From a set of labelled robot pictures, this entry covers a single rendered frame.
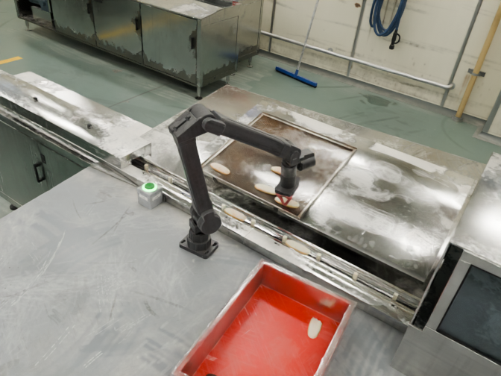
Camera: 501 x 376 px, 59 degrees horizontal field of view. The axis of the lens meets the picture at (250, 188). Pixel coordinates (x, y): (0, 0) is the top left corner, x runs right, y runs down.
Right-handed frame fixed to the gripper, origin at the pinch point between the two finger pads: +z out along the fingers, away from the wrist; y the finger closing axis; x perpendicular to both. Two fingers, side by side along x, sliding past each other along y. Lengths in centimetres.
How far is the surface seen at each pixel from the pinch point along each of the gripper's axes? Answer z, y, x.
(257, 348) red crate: -1, -59, -16
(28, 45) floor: 119, 211, 416
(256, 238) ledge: 0.9, -21.3, 2.5
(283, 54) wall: 143, 364, 151
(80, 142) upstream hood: -2, -9, 95
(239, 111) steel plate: 20, 71, 58
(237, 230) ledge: 0.8, -21.0, 10.5
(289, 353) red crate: -1, -56, -25
